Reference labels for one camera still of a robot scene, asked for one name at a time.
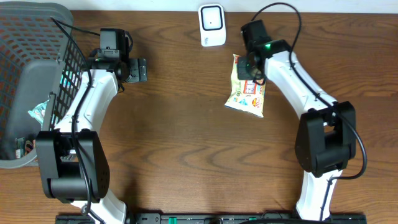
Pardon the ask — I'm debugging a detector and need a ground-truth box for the dark snack packet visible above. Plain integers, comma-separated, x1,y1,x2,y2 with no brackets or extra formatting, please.
14,137,35,159

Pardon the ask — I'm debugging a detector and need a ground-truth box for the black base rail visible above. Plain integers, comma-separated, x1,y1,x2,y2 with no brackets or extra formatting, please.
54,212,368,224

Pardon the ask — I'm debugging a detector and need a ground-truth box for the light green snack packet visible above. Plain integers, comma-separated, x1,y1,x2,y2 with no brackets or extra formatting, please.
28,100,49,124

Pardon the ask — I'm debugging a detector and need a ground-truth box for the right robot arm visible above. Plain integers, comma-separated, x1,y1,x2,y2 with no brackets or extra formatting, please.
238,20,356,221

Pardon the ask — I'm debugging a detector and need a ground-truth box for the grey plastic mesh basket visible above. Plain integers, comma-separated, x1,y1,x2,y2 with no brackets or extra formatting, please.
1,1,83,169

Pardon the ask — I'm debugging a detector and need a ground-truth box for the white barcode scanner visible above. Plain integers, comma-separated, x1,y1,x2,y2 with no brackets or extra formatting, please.
198,4,226,47

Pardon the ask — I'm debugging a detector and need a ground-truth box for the yellow snack packet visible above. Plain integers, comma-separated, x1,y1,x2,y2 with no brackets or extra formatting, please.
224,54,266,118

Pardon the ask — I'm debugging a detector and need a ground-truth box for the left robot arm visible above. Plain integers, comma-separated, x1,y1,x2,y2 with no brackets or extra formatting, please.
36,28,147,223

